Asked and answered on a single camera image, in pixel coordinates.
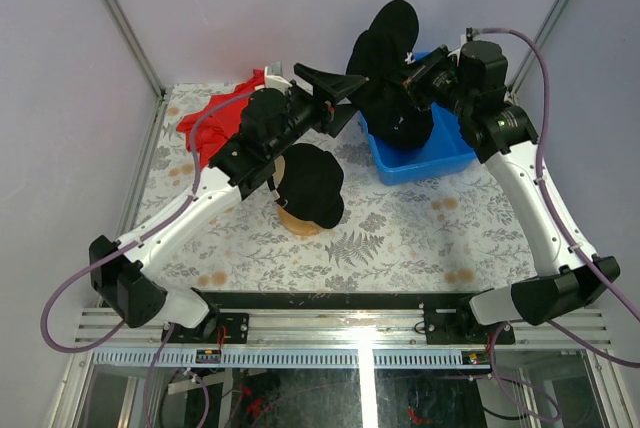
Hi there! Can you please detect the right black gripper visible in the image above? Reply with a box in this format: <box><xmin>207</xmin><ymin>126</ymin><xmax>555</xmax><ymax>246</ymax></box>
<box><xmin>380</xmin><ymin>45</ymin><xmax>474</xmax><ymax>118</ymax></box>

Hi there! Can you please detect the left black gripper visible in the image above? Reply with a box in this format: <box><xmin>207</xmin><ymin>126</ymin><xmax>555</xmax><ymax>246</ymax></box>
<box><xmin>267</xmin><ymin>65</ymin><xmax>363</xmax><ymax>160</ymax></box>

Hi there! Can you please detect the black cap pink logo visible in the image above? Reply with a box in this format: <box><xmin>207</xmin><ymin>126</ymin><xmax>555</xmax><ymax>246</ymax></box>
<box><xmin>346</xmin><ymin>0</ymin><xmax>419</xmax><ymax>84</ymax></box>

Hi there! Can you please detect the black cap gold logo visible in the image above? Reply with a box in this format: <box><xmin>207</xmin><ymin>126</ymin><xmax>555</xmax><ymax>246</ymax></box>
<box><xmin>267</xmin><ymin>143</ymin><xmax>345</xmax><ymax>229</ymax></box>

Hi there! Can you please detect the beige baseball cap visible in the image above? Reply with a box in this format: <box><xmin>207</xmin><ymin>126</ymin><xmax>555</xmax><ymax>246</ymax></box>
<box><xmin>272</xmin><ymin>156</ymin><xmax>286</xmax><ymax>187</ymax></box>

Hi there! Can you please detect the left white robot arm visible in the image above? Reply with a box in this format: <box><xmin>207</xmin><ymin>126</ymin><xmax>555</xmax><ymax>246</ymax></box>
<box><xmin>89</xmin><ymin>63</ymin><xmax>367</xmax><ymax>343</ymax></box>

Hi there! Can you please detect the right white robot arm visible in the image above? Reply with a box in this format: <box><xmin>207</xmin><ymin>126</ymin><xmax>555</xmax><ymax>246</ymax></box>
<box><xmin>400</xmin><ymin>41</ymin><xmax>620</xmax><ymax>343</ymax></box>

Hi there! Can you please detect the blue plastic bin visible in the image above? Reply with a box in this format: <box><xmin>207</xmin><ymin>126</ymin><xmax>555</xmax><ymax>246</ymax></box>
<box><xmin>359</xmin><ymin>70</ymin><xmax>475</xmax><ymax>186</ymax></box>

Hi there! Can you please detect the red cloth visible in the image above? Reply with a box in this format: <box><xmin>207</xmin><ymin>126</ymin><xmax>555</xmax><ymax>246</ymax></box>
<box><xmin>176</xmin><ymin>69</ymin><xmax>265</xmax><ymax>169</ymax></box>

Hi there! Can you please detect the wooden hat stand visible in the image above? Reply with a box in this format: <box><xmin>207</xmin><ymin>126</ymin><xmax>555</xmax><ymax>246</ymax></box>
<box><xmin>276</xmin><ymin>205</ymin><xmax>323</xmax><ymax>237</ymax></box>

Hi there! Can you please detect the floral table mat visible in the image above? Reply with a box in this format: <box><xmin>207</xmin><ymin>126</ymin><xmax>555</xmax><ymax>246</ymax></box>
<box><xmin>134</xmin><ymin>80</ymin><xmax>551</xmax><ymax>294</ymax></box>

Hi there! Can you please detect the right aluminium frame post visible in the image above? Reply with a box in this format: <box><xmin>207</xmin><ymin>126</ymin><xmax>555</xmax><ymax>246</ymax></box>
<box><xmin>508</xmin><ymin>0</ymin><xmax>572</xmax><ymax>95</ymax></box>

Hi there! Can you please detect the aluminium frame post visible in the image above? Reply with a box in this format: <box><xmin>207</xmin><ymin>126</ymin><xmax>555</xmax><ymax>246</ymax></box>
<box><xmin>101</xmin><ymin>0</ymin><xmax>166</xmax><ymax>99</ymax></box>
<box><xmin>508</xmin><ymin>0</ymin><xmax>572</xmax><ymax>95</ymax></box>

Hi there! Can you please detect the left aluminium frame post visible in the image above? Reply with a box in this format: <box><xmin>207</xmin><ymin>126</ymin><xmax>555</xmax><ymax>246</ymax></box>
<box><xmin>101</xmin><ymin>0</ymin><xmax>166</xmax><ymax>99</ymax></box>

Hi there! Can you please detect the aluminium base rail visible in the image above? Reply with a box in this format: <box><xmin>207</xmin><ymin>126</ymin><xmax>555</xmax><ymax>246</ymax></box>
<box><xmin>74</xmin><ymin>308</ymin><xmax>611</xmax><ymax>350</ymax></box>

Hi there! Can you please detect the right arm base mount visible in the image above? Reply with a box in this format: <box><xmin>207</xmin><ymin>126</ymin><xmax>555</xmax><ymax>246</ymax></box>
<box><xmin>419</xmin><ymin>292</ymin><xmax>499</xmax><ymax>346</ymax></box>

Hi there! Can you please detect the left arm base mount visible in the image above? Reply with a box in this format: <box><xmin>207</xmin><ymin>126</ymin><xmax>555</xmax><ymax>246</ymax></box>
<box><xmin>169</xmin><ymin>310</ymin><xmax>250</xmax><ymax>346</ymax></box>

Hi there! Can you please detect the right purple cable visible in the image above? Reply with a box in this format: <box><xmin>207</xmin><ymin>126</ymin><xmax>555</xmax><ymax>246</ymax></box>
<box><xmin>472</xmin><ymin>26</ymin><xmax>640</xmax><ymax>424</ymax></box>

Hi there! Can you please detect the purple cable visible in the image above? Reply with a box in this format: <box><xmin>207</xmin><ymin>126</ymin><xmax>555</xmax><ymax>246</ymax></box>
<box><xmin>40</xmin><ymin>92</ymin><xmax>256</xmax><ymax>428</ymax></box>
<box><xmin>472</xmin><ymin>26</ymin><xmax>640</xmax><ymax>424</ymax></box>

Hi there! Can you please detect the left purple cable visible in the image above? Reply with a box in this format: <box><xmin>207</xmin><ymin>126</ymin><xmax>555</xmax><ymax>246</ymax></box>
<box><xmin>40</xmin><ymin>92</ymin><xmax>256</xmax><ymax>428</ymax></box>

